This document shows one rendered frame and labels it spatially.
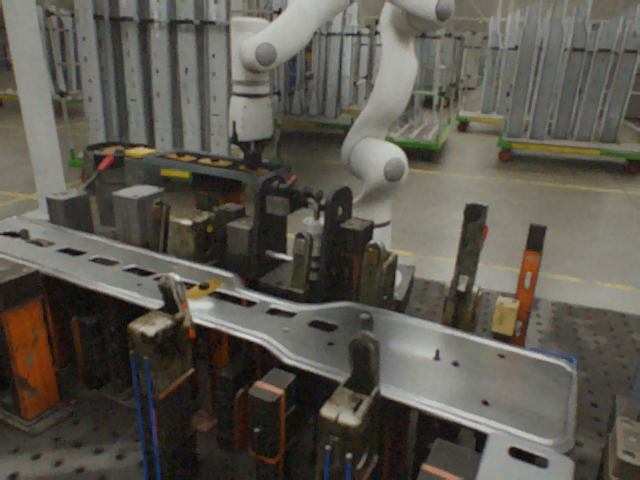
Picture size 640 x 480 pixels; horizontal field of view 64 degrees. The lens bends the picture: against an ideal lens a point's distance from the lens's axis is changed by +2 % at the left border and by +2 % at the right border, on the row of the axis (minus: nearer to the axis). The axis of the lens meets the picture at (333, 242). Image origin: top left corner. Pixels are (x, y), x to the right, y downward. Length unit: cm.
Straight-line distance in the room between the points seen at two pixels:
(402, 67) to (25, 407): 113
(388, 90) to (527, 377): 81
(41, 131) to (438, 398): 428
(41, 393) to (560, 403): 98
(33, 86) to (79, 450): 378
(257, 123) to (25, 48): 356
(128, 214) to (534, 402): 95
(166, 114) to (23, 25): 151
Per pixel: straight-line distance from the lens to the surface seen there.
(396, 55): 138
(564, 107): 799
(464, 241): 91
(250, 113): 123
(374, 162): 131
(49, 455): 120
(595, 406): 139
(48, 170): 480
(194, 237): 117
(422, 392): 77
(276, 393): 76
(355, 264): 104
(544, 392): 83
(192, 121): 542
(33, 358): 121
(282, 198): 106
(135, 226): 129
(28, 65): 469
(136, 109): 571
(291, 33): 116
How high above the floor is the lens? 146
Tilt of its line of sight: 21 degrees down
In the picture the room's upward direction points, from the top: 2 degrees clockwise
